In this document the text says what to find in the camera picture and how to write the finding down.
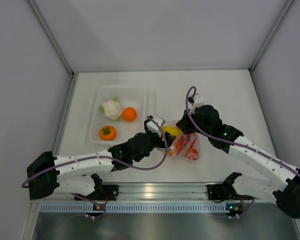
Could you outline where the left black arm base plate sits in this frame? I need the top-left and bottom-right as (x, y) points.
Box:
(79, 184), (119, 201)

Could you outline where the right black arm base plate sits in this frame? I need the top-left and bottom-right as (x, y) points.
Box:
(206, 184), (230, 202)

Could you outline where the fake orange bell pepper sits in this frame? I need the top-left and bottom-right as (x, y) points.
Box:
(99, 125), (117, 141)

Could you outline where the white slotted cable duct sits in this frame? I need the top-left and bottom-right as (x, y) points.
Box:
(39, 202), (241, 214)

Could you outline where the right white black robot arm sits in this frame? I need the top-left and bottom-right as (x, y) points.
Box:
(176, 105), (300, 219)

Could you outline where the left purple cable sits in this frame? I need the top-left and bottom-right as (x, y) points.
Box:
(21, 115), (172, 188)

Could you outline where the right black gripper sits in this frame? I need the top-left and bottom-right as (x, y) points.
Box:
(179, 107), (213, 137)

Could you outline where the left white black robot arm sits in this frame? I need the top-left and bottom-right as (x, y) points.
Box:
(21, 131), (174, 200)

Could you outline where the aluminium mounting rail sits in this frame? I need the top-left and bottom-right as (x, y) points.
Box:
(29, 181), (276, 202)

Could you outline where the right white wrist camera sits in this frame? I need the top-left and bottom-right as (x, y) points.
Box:
(187, 93), (205, 114)

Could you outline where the fake white cauliflower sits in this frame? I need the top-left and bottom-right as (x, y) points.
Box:
(99, 97), (123, 121)

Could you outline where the fake orange fruit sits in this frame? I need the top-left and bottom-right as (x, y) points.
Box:
(122, 107), (137, 122)

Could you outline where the purple cable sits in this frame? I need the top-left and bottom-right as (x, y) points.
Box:
(184, 86), (300, 188)
(21, 115), (172, 188)

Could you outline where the clear zip top bag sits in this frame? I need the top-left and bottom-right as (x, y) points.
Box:
(162, 121), (200, 161)

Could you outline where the white plastic basket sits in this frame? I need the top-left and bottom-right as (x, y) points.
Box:
(88, 85), (147, 145)

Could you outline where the fake yellow lemon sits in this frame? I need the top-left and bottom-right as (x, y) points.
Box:
(162, 125), (183, 137)

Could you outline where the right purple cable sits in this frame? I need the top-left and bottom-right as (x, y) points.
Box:
(184, 86), (300, 188)

